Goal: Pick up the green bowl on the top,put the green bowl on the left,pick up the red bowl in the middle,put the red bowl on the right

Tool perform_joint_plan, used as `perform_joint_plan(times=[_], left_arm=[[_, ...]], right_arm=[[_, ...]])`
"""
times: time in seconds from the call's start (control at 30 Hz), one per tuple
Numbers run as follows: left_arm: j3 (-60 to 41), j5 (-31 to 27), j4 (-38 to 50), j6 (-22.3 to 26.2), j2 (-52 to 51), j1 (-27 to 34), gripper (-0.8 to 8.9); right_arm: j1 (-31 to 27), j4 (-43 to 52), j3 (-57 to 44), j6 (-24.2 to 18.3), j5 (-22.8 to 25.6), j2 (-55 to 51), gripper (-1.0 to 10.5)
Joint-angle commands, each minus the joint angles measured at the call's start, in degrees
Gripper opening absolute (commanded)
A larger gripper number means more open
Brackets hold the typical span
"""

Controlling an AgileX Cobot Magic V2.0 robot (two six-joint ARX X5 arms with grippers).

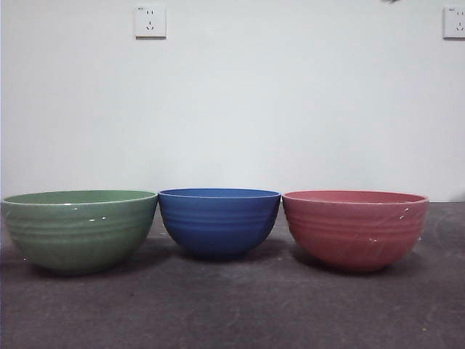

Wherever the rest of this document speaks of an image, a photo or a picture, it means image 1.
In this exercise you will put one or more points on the red ribbed bowl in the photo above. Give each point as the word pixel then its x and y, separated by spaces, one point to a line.
pixel 354 236

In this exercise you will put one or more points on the green ribbed bowl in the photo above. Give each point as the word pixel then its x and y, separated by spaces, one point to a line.
pixel 80 236

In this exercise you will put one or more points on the blue ribbed bowl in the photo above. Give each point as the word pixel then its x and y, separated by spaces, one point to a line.
pixel 218 225

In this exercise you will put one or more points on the white wall socket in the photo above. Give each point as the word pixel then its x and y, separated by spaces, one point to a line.
pixel 455 23
pixel 150 22

